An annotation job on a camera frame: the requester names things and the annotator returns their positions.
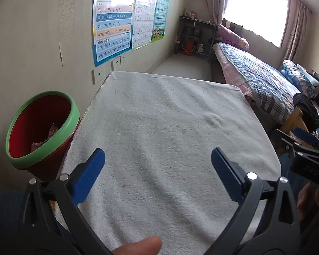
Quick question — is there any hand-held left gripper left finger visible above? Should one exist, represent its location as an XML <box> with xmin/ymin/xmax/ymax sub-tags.
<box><xmin>17</xmin><ymin>148</ymin><xmax>115</xmax><ymax>255</ymax></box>

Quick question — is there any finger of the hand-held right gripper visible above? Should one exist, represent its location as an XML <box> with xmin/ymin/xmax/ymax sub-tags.
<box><xmin>293</xmin><ymin>127</ymin><xmax>319</xmax><ymax>150</ymax></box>
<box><xmin>271</xmin><ymin>129</ymin><xmax>303</xmax><ymax>162</ymax></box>

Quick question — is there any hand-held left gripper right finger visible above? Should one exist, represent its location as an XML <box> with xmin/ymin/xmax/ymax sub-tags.
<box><xmin>205</xmin><ymin>147</ymin><xmax>302</xmax><ymax>255</ymax></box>

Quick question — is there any red bin with green rim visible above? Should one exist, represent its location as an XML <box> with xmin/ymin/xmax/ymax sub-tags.
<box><xmin>5</xmin><ymin>91</ymin><xmax>81</xmax><ymax>181</ymax></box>

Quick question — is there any person's right hand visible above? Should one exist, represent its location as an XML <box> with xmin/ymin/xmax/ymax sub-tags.
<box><xmin>296</xmin><ymin>183</ymin><xmax>319</xmax><ymax>222</ymax></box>

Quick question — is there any person's left hand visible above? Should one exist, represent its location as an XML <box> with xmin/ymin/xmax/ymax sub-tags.
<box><xmin>112</xmin><ymin>236</ymin><xmax>162</xmax><ymax>255</ymax></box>

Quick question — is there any wooden chair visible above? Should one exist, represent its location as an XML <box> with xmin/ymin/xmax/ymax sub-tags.
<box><xmin>280</xmin><ymin>106</ymin><xmax>309</xmax><ymax>136</ymax></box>

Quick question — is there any dark clothing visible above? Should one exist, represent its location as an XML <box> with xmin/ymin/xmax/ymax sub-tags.
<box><xmin>292</xmin><ymin>93</ymin><xmax>319</xmax><ymax>134</ymax></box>

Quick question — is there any blue patterned pillow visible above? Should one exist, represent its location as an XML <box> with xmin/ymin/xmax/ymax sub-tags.
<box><xmin>280</xmin><ymin>60</ymin><xmax>319</xmax><ymax>94</ymax></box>

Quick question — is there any bed with plaid quilt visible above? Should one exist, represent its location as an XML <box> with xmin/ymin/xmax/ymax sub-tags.
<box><xmin>219</xmin><ymin>42</ymin><xmax>301</xmax><ymax>124</ymax></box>

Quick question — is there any white table cloth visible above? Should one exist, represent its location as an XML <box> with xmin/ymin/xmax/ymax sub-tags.
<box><xmin>54</xmin><ymin>70</ymin><xmax>282</xmax><ymax>253</ymax></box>

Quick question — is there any pink bed sheet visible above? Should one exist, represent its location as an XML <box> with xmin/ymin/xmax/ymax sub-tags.
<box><xmin>212</xmin><ymin>42</ymin><xmax>256</xmax><ymax>99</ymax></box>

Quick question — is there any blue fabric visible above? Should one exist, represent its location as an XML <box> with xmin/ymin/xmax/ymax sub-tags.
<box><xmin>0</xmin><ymin>190</ymin><xmax>27</xmax><ymax>235</ymax></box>

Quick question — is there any purple pillow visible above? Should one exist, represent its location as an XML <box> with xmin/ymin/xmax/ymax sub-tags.
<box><xmin>218</xmin><ymin>23</ymin><xmax>250</xmax><ymax>50</ymax></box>

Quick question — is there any red bucket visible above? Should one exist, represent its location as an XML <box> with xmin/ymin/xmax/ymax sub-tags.
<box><xmin>183</xmin><ymin>38</ymin><xmax>196</xmax><ymax>56</ymax></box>

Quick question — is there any bright window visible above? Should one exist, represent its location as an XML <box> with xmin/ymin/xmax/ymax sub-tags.
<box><xmin>223</xmin><ymin>0</ymin><xmax>292</xmax><ymax>49</ymax></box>

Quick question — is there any dark metal shelf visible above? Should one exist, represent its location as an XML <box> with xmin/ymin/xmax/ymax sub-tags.
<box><xmin>175</xmin><ymin>15</ymin><xmax>219</xmax><ymax>59</ymax></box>

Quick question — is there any white blank wall plate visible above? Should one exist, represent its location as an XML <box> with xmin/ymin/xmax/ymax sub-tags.
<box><xmin>92</xmin><ymin>65</ymin><xmax>106</xmax><ymax>85</ymax></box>

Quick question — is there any blue chart wall poster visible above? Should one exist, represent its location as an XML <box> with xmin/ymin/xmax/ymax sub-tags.
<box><xmin>92</xmin><ymin>0</ymin><xmax>138</xmax><ymax>68</ymax></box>

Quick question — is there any white chart wall poster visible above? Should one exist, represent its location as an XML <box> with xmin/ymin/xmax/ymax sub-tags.
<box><xmin>131</xmin><ymin>0</ymin><xmax>159</xmax><ymax>51</ymax></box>

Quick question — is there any green wall poster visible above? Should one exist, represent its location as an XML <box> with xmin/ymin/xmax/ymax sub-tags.
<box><xmin>151</xmin><ymin>0</ymin><xmax>170</xmax><ymax>43</ymax></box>

